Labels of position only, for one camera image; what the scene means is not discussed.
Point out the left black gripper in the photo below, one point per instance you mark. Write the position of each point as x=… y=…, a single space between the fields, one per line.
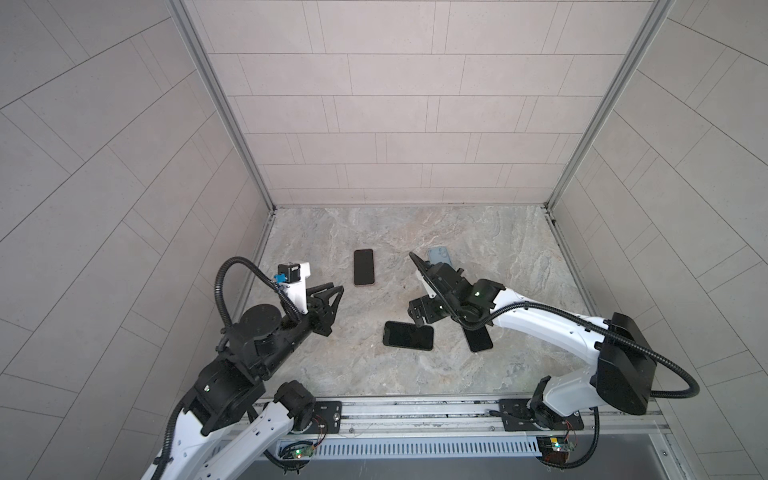
x=318 y=315

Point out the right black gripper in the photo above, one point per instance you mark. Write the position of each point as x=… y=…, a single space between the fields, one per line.
x=422 y=302

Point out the light blue phone case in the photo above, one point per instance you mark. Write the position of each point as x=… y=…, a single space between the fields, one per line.
x=439 y=255

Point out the purple phone black screen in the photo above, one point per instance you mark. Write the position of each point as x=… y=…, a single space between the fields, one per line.
x=363 y=267

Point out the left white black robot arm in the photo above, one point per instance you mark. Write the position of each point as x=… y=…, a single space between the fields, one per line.
x=218 y=430

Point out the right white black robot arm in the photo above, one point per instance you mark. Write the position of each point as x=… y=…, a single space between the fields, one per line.
x=618 y=371

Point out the left green circuit board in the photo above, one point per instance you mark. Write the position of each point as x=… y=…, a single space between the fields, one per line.
x=298 y=451

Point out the green circuit board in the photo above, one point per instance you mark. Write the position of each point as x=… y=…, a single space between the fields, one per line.
x=298 y=451
x=555 y=449

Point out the right green circuit board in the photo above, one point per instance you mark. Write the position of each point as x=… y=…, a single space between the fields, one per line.
x=555 y=449

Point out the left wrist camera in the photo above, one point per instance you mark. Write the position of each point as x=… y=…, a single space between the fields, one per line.
x=291 y=279

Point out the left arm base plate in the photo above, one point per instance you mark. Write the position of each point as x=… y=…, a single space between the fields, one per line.
x=325 y=419

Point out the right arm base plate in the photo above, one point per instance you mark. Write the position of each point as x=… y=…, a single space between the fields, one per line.
x=517 y=416

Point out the aluminium mounting rail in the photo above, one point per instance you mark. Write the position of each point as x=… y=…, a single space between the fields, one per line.
x=440 y=426

